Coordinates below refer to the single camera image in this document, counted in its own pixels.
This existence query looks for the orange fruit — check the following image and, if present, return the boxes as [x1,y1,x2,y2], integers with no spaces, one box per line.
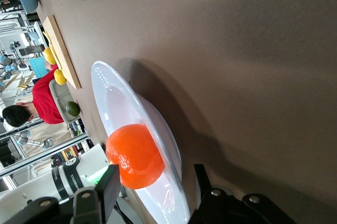
[105,123,166,190]

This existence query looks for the yellow lemon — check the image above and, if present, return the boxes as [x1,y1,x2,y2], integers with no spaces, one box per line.
[54,68,67,86]
[43,47,57,66]

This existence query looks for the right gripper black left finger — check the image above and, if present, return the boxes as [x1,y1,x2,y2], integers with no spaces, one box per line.
[0,164,122,224]

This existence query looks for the aluminium frame beam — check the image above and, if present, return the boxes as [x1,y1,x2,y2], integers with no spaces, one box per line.
[0,133,89,177]

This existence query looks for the wooden cutting board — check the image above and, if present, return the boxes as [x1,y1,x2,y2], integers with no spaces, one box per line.
[42,15,82,90]

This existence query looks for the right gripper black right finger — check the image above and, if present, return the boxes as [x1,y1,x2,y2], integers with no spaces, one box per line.
[188,164,297,224]

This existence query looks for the white round plate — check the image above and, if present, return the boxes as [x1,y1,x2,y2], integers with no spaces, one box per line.
[91,60,191,224]

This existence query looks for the person in red shirt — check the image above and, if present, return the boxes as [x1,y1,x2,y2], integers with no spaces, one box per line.
[2,63,65,127]

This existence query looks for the dark green lime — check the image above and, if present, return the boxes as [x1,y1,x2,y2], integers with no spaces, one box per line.
[65,100,81,117]

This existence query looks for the teal box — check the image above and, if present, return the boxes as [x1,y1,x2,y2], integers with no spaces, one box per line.
[28,57,48,79]

